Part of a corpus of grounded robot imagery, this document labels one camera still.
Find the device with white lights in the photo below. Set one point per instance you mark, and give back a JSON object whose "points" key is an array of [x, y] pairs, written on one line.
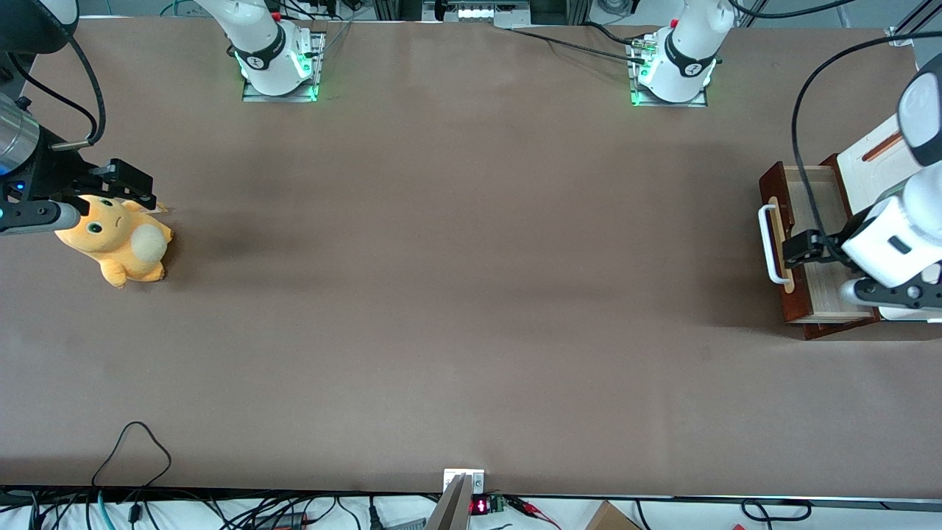
{"points": [[478, 13]]}

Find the brown cardboard box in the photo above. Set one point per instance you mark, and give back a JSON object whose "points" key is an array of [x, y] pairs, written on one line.
{"points": [[611, 519]]}

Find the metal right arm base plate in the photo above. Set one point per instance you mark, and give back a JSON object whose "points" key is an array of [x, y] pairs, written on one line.
{"points": [[280, 98]]}

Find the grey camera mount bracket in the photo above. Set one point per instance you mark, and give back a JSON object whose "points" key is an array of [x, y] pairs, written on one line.
{"points": [[456, 508]]}

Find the white plastic box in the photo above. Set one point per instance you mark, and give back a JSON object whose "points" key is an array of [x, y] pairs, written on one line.
{"points": [[865, 184]]}

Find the black power adapter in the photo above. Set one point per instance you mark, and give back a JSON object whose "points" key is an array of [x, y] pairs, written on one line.
{"points": [[283, 521]]}

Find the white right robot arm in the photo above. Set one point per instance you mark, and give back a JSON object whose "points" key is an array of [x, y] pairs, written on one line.
{"points": [[257, 37]]}

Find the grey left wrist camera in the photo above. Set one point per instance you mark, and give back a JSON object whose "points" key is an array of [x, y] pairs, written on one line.
{"points": [[883, 293]]}

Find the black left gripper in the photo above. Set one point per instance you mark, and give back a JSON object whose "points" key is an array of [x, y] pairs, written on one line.
{"points": [[830, 245]]}

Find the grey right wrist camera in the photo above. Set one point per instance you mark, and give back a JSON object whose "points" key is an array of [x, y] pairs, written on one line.
{"points": [[37, 217]]}

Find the red LED display module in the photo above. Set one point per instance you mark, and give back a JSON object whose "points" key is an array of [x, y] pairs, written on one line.
{"points": [[480, 506]]}

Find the dark brown wooden drawer cabinet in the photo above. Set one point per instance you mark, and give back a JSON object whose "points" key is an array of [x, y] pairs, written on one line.
{"points": [[839, 330]]}

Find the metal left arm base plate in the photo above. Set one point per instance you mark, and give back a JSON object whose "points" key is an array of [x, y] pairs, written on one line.
{"points": [[673, 104]]}

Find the orange plush toy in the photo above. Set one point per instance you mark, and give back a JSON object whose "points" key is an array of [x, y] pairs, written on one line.
{"points": [[125, 250]]}

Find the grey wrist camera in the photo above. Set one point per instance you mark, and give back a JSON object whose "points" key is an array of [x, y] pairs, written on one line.
{"points": [[37, 217], [883, 293]]}

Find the aluminium frame profile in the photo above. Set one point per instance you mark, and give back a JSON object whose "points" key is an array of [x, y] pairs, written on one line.
{"points": [[909, 29]]}

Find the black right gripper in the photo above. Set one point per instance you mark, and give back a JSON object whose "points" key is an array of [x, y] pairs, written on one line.
{"points": [[53, 172]]}

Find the red clip leads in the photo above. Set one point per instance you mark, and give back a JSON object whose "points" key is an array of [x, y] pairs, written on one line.
{"points": [[526, 506]]}

